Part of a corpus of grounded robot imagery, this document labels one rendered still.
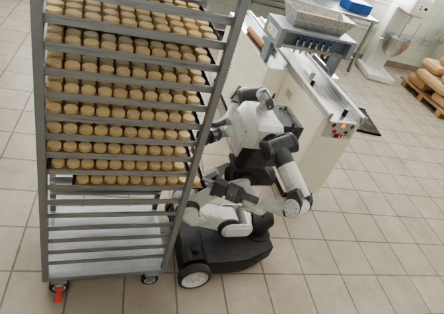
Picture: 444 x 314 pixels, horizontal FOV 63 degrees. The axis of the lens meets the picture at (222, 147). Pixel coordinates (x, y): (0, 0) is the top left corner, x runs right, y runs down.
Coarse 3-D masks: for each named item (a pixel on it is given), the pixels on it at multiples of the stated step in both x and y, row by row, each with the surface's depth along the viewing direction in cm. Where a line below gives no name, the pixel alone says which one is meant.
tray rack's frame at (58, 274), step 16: (32, 0) 100; (32, 16) 103; (32, 32) 106; (32, 48) 109; (32, 64) 112; (64, 208) 219; (80, 208) 222; (96, 208) 225; (112, 208) 229; (128, 208) 232; (144, 208) 236; (48, 224) 194; (64, 224) 210; (80, 224) 213; (96, 224) 216; (112, 240) 211; (128, 240) 214; (144, 240) 217; (160, 240) 220; (48, 256) 192; (64, 256) 195; (80, 256) 197; (96, 256) 200; (48, 272) 182; (64, 272) 188; (80, 272) 190; (96, 272) 193; (112, 272) 195; (128, 272) 198; (144, 272) 202; (160, 272) 206
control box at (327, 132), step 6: (330, 120) 254; (336, 120) 256; (342, 120) 259; (330, 126) 256; (336, 126) 257; (348, 126) 260; (324, 132) 259; (330, 132) 260; (336, 132) 261; (342, 132) 262; (348, 132) 264; (342, 138) 267; (348, 138) 268
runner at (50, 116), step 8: (48, 112) 127; (64, 120) 130; (72, 120) 131; (80, 120) 132; (88, 120) 133; (96, 120) 134; (104, 120) 135; (112, 120) 136; (120, 120) 137; (128, 120) 137; (136, 120) 138; (144, 120) 139; (152, 120) 140; (176, 128) 146; (184, 128) 147; (192, 128) 148; (200, 128) 149
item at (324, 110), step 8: (280, 48) 324; (288, 64) 306; (296, 72) 293; (296, 80) 292; (304, 80) 282; (304, 88) 280; (312, 88) 274; (312, 96) 269; (320, 104) 259; (320, 112) 258; (328, 112) 249; (328, 120) 251
